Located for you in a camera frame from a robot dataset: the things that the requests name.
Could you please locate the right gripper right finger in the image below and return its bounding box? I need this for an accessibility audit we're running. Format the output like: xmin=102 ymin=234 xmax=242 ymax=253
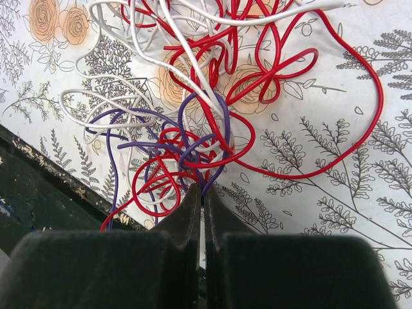
xmin=204 ymin=189 xmax=396 ymax=309

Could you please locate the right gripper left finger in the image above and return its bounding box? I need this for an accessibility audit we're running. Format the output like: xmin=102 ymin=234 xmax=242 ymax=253
xmin=1 ymin=185 xmax=201 ymax=308

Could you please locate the purple cable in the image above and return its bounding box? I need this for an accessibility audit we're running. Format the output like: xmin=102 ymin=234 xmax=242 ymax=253
xmin=85 ymin=91 xmax=234 ymax=232

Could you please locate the white cable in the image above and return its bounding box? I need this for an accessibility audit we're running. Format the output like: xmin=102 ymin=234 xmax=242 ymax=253
xmin=59 ymin=0 xmax=355 ymax=205

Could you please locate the floral table mat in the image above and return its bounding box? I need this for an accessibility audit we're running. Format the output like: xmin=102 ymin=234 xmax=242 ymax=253
xmin=1 ymin=1 xmax=411 ymax=308

